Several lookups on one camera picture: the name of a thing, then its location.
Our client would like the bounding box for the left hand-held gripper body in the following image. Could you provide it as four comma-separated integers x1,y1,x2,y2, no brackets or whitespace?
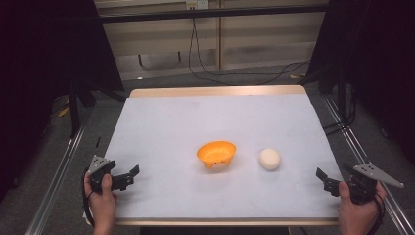
86,155,127,194

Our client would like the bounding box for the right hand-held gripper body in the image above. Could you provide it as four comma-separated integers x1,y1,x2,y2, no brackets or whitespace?
338,162,405,206

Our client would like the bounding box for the person's right hand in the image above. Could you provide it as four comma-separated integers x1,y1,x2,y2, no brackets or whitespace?
337,180,389,230

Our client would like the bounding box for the person's left hand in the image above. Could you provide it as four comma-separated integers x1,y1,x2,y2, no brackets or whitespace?
83,171,118,227

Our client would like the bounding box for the white round ball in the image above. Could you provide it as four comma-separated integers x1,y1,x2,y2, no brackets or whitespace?
257,147,282,171

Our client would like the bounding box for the black metal stand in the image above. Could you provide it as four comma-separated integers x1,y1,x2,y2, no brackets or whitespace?
66,77,96,139
336,63,349,125

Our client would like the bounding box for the orange plastic bowl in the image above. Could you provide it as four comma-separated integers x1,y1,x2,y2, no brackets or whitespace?
196,140,238,169

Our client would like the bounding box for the white table mat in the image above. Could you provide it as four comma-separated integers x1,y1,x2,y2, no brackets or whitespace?
104,93,345,220

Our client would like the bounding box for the black curtain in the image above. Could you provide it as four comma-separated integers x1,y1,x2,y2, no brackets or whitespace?
0,0,125,203
305,0,415,165

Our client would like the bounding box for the black horizontal bar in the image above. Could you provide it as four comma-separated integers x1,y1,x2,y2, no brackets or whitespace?
97,3,330,24

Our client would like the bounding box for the metal floor rail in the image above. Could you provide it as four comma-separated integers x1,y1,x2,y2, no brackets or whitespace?
322,95,415,235
24,125,88,235

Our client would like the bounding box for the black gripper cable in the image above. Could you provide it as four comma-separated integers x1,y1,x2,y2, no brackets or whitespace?
367,192,387,235
80,166,96,229

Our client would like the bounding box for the long black floor cable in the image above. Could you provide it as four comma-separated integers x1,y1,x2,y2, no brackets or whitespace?
187,17,311,87

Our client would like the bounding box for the white wall socket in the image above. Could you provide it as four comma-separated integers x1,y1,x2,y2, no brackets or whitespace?
185,0,209,11

